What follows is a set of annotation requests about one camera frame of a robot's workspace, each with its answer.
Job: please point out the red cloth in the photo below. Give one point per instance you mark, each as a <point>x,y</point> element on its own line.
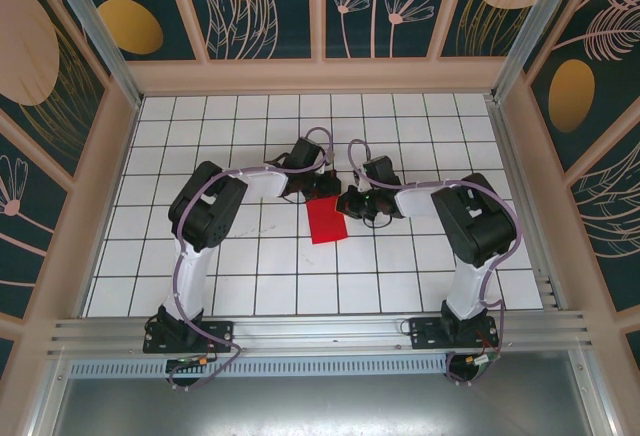
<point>326,221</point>

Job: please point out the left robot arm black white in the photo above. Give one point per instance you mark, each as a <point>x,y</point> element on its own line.
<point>207,206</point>

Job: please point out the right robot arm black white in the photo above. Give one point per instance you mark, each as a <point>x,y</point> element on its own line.
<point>480,226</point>

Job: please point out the aluminium mounting rail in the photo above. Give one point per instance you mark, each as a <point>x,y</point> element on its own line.
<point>320,331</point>

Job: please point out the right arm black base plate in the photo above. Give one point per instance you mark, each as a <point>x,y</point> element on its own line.
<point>425,333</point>

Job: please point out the aluminium side rail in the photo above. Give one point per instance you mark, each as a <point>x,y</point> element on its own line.
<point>520,156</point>

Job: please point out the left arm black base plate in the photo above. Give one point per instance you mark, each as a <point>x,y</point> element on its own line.
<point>220,333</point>

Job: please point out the aluminium frame post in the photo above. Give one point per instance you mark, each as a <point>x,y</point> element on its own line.
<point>530,31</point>
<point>100,41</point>

